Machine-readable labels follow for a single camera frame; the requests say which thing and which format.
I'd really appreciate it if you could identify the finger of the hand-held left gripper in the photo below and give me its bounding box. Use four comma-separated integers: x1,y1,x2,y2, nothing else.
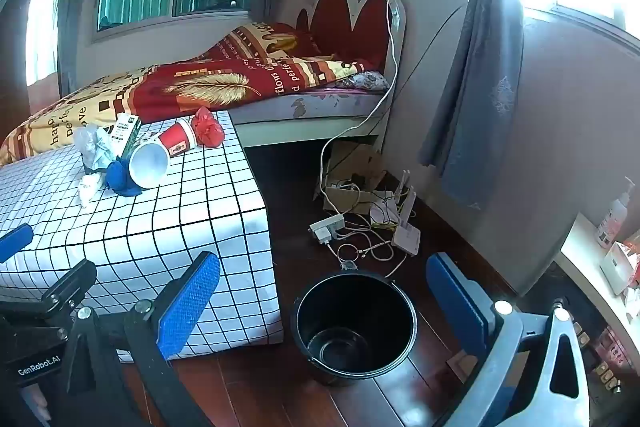
30,258,98,308
0,223,35,264

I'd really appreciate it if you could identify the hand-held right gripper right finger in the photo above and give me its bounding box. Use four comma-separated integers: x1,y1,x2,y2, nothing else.
425,251,593,427

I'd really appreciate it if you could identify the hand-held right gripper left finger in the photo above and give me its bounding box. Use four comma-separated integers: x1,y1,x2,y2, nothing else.
60,251,222,427

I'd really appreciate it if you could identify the white tissue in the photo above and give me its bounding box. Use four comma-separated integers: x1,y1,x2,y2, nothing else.
77,173,106,209

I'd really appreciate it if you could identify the black bucket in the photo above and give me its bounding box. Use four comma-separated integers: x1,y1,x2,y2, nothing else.
291,271,418,388

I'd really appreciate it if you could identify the clear plastic wrapper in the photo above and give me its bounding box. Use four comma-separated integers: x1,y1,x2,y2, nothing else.
74,125,118,172

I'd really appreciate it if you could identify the green and white carton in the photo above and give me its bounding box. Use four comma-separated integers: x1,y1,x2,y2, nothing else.
111,114,141,160

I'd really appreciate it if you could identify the red paper cup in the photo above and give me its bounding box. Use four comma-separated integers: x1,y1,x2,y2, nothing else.
129,119,198,191

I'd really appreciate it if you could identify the red plastic bag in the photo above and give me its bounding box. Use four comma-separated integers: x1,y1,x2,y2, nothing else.
192,106,224,149

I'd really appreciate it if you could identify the table with grid tablecloth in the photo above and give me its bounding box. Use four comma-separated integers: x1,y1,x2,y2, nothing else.
0,109,286,360

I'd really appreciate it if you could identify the white router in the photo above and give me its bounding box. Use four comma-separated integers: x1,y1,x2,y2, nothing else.
392,169,423,258

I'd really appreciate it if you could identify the dark patterned cabinet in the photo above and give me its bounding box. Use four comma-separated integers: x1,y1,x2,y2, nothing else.
540,267,631,393

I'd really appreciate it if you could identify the white power strip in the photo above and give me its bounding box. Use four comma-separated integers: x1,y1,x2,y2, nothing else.
309,213,347,244

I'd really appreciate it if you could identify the white box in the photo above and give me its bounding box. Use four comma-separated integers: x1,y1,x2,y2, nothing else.
600,242,638,295

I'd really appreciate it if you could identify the cardboard box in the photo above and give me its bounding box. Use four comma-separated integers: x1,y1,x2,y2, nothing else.
314,142,388,212

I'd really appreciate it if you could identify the white pump bottle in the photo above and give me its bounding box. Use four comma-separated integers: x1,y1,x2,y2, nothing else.
595,177,636,250

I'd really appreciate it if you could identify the red and gold printed blanket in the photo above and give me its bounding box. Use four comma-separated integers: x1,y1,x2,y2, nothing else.
0,22,371,168

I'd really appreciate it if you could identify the blue grey patterned curtain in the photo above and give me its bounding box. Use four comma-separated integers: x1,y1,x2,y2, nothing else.
417,0,526,210

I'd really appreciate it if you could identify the purple mattress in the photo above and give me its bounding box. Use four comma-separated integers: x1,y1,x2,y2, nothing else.
230,87,390,125

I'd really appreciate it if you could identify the floral pillow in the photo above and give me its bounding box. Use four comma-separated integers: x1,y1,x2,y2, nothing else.
335,71,391,92

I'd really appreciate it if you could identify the white and red bed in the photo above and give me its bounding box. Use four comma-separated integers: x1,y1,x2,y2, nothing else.
0,0,408,168

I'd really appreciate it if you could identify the tangle of white cables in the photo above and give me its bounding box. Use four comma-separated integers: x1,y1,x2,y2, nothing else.
325,227,408,278

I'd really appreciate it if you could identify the long white cable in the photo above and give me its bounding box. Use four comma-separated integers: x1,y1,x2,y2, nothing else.
317,0,407,208

